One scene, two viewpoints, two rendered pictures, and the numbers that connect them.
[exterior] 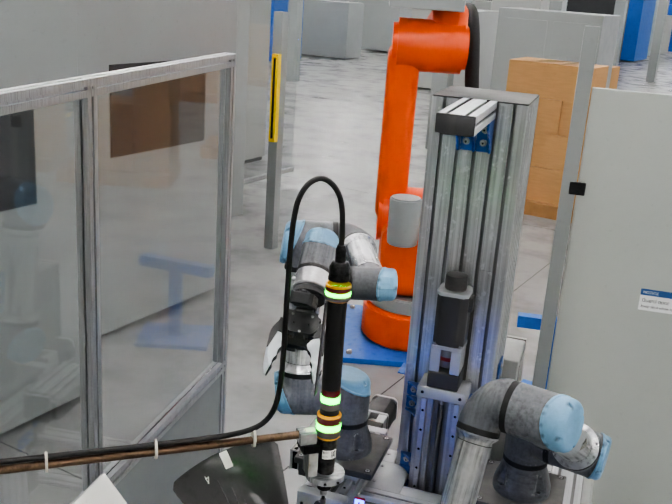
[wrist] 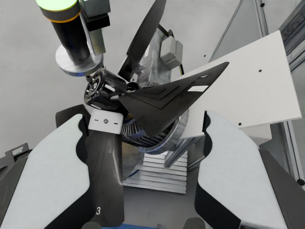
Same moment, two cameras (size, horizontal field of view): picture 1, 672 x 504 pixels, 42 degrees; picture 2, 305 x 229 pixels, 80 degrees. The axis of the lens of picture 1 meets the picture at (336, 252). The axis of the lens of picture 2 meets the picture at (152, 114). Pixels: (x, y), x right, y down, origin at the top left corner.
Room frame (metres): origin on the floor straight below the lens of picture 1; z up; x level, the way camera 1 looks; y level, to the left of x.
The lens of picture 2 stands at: (1.58, 0.06, 1.69)
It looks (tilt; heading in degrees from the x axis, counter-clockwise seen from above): 65 degrees down; 163
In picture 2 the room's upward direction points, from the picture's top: 10 degrees clockwise
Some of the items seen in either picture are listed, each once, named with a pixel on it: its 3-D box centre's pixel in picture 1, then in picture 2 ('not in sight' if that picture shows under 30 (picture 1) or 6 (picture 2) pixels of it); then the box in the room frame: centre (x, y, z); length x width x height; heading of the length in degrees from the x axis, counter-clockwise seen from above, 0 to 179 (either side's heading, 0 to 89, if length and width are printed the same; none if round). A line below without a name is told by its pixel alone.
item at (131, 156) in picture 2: not in sight; (119, 156); (1.43, 0.01, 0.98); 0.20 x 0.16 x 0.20; 76
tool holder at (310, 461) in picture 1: (321, 452); (78, 32); (1.37, 0.00, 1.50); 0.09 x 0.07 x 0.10; 111
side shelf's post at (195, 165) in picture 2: not in sight; (204, 160); (1.39, 0.55, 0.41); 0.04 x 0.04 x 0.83; 76
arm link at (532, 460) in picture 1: (531, 432); not in sight; (2.04, -0.54, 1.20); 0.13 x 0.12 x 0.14; 58
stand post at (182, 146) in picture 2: not in sight; (179, 147); (1.32, 0.35, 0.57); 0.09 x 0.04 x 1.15; 166
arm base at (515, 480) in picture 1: (523, 471); not in sight; (2.05, -0.54, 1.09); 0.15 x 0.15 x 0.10
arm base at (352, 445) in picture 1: (346, 430); not in sight; (2.19, -0.06, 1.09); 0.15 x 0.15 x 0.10
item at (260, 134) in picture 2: not in sight; (245, 124); (1.33, 0.60, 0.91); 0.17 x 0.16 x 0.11; 76
